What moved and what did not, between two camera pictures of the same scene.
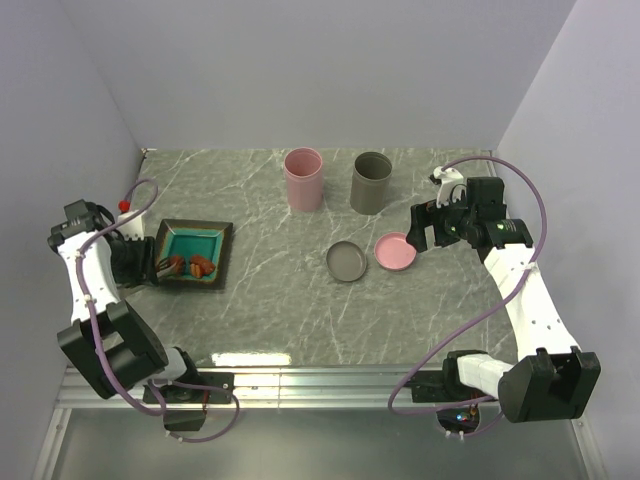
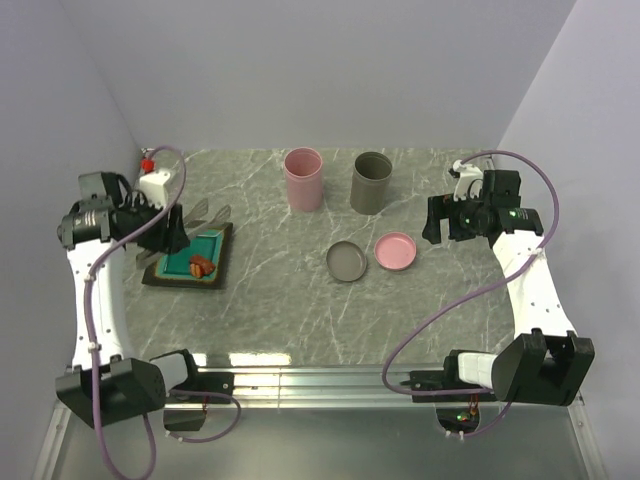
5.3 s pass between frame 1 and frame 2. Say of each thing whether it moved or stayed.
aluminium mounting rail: stayed
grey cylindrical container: stayed
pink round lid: stayed
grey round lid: stayed
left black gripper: moved
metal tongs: moved
